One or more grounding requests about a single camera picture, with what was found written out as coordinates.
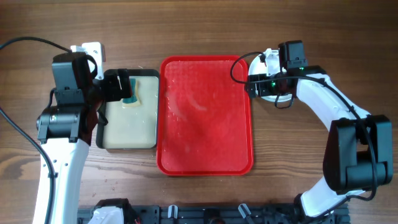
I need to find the white plate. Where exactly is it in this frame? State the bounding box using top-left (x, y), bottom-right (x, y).
top-left (249, 55), bottom-right (292, 103)

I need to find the black tray with soapy water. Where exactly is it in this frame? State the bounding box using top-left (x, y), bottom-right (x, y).
top-left (96, 69), bottom-right (160, 149)

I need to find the green and yellow sponge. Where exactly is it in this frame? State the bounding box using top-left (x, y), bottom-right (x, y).
top-left (122, 78), bottom-right (141, 108)

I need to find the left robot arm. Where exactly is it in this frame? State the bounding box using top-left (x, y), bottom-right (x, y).
top-left (33, 52), bottom-right (132, 223)

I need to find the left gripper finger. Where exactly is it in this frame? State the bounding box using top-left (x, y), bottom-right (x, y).
top-left (101, 70), bottom-right (121, 101)
top-left (118, 69), bottom-right (132, 97)

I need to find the red plastic tray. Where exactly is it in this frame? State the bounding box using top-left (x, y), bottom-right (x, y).
top-left (156, 55), bottom-right (254, 176)

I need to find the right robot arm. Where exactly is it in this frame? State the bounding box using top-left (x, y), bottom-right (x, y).
top-left (244, 40), bottom-right (393, 223)

